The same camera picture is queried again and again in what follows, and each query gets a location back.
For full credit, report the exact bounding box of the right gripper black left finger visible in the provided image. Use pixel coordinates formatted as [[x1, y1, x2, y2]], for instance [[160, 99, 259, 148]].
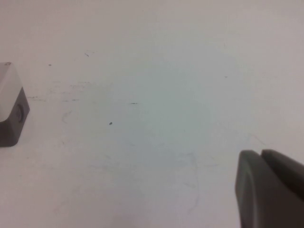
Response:
[[234, 149, 304, 228]]

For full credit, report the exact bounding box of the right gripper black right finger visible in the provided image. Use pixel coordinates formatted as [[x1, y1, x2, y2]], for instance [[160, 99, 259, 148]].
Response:
[[261, 149, 304, 202]]

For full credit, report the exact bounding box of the grey and black button box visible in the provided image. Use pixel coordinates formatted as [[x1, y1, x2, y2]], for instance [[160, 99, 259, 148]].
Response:
[[0, 62, 31, 147]]

